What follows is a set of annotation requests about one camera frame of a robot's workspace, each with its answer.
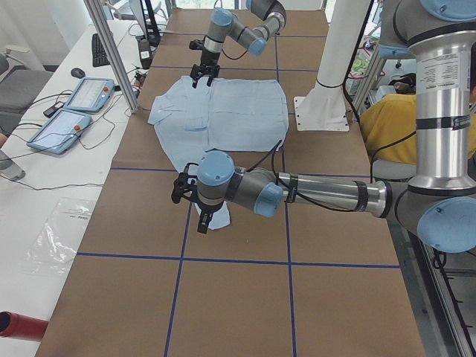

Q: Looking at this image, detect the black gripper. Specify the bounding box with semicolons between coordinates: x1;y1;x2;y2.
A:
190;50;220;88
193;185;225;234

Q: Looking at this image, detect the light blue button shirt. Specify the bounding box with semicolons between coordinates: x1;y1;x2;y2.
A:
148;76;289;229

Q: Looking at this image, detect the black keyboard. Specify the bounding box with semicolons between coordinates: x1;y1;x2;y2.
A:
91;33;110;68

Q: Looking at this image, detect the far blue teach pendant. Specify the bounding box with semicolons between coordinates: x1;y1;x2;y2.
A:
63;77;115;114

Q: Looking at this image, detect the blue teach pendant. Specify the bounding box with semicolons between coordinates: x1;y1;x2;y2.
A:
27;109;91;155
63;77;115;114

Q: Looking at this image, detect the black computer mouse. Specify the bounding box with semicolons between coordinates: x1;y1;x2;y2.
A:
70;68;86;79

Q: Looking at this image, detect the near blue teach pendant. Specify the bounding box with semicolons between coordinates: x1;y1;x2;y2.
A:
27;109;91;155

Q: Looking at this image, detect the clear plastic bag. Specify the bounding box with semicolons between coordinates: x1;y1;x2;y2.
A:
19;198;96;277

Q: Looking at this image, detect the grey office chair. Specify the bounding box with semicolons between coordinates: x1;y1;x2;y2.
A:
1;45;54;129

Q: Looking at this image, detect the person in yellow shirt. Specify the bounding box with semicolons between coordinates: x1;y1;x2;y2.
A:
359;74;476;164

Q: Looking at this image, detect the clear water bottle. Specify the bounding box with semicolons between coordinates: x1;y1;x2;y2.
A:
0;150;25;181

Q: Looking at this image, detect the red cylinder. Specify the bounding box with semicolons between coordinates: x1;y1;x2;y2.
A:
1;311;48;342

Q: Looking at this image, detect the aluminium frame post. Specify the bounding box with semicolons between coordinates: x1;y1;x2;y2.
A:
83;0;139;114

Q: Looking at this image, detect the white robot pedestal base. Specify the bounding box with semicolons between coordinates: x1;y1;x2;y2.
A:
295;0;372;132

